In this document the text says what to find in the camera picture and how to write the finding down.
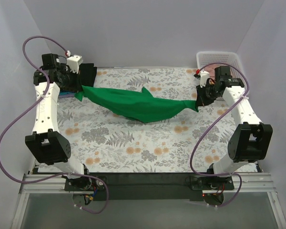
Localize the green t shirt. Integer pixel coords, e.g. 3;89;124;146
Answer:
74;86;198;123

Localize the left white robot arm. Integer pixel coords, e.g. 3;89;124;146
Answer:
25;53;92;191

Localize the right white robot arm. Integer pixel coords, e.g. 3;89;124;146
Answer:
194;63;273;190

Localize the pink t shirt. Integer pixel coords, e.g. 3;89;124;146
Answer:
204;64;219;79

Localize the folded black t shirt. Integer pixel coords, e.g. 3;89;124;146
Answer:
79;63;97;87

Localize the white plastic basket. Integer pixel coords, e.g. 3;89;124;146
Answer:
196;51;244;73

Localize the floral table mat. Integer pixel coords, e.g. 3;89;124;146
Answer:
58;68;235;172

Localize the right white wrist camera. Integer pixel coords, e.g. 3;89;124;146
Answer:
194;69;210;87

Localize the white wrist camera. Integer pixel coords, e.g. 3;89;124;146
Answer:
194;69;210;87
65;51;83;74

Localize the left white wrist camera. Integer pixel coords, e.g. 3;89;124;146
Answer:
65;51;83;74

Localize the aluminium frame rail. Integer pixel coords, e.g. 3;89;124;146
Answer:
11;166;286;229

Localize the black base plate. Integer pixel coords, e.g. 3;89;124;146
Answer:
64;175;235;201

